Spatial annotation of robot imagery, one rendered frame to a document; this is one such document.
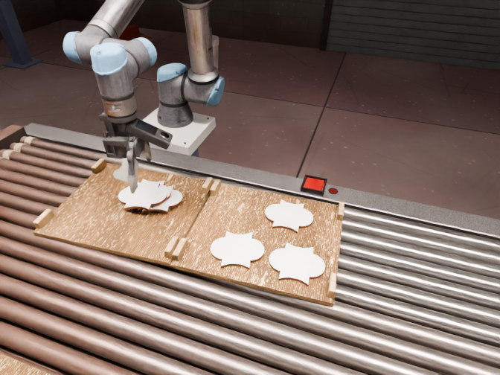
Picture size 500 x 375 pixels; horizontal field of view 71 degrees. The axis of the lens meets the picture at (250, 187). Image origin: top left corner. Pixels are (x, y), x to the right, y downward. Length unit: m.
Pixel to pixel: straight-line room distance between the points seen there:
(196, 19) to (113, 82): 0.48
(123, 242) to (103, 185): 0.28
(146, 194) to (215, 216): 0.21
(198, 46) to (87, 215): 0.66
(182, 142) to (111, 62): 0.63
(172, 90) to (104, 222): 0.61
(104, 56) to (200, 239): 0.50
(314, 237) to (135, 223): 0.50
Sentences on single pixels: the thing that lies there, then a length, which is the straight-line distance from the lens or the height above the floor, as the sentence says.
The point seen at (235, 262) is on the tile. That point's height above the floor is 0.95.
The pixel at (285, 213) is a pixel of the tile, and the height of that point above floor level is 0.95.
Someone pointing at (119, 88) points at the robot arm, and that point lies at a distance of 0.87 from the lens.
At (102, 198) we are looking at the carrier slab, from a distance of 1.18.
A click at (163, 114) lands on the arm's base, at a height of 0.98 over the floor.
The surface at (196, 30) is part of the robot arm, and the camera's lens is 1.28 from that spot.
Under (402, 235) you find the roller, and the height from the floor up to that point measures 0.92.
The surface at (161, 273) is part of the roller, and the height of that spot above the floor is 0.92.
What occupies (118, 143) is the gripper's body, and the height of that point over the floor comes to 1.18.
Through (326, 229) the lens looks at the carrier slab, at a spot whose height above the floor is 0.94.
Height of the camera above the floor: 1.65
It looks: 39 degrees down
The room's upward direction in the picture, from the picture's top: 1 degrees clockwise
